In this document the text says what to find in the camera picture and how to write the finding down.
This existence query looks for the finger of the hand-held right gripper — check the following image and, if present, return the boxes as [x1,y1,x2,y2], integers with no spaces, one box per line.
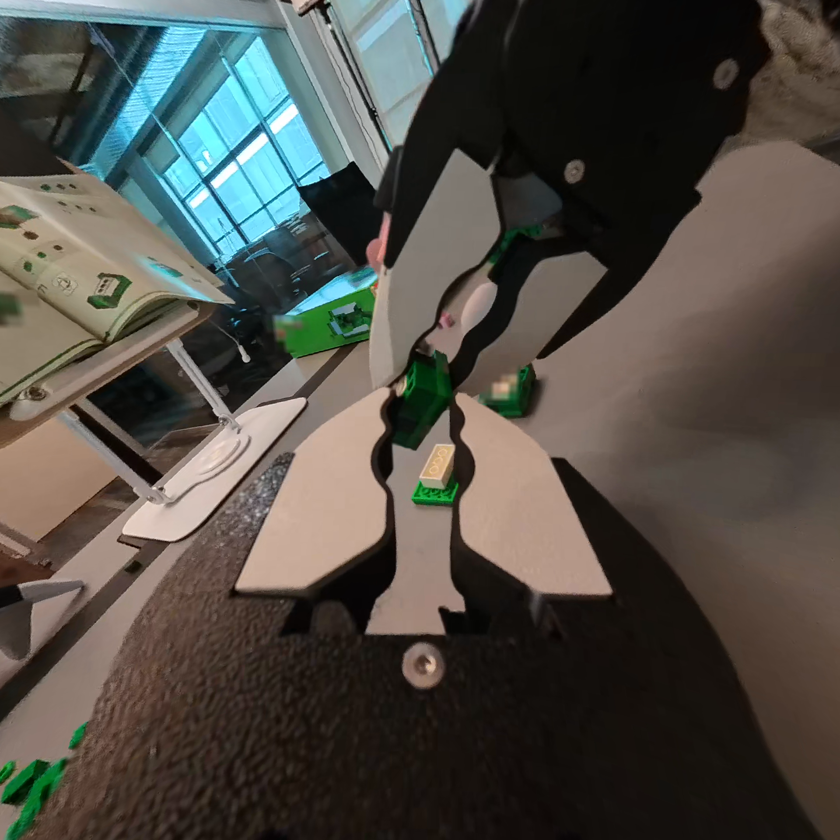
[451,251,610,391]
[369,147,508,389]

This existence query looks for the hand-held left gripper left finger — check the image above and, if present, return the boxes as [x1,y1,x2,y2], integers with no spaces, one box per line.
[234,387,399,599]

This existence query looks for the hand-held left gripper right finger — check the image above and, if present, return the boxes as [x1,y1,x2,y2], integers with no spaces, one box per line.
[450,392,614,626]

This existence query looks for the green lego creeper head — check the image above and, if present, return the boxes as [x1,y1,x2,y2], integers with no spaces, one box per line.
[478,364,536,417]

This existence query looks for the green lego assembly white brick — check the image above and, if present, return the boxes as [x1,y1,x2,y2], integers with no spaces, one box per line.
[392,351,455,450]

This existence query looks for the green lego box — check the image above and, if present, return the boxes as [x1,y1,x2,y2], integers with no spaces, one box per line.
[276,268,378,358]

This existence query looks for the open lego instruction booklet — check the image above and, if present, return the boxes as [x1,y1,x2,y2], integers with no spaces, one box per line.
[0,174,234,404]

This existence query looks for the scattered bright green lego pieces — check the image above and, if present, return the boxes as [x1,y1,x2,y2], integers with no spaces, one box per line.
[0,722,89,837]

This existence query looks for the person's right hand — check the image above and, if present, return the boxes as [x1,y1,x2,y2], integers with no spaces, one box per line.
[366,213,395,270]

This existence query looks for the black monitor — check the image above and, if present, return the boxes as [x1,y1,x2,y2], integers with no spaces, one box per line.
[297,163,388,266]

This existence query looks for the book stand with white base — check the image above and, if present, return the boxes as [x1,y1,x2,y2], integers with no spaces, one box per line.
[0,298,308,544]

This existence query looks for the spare hand-held gripper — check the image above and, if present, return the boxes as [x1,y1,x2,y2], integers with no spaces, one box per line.
[0,579,86,660]

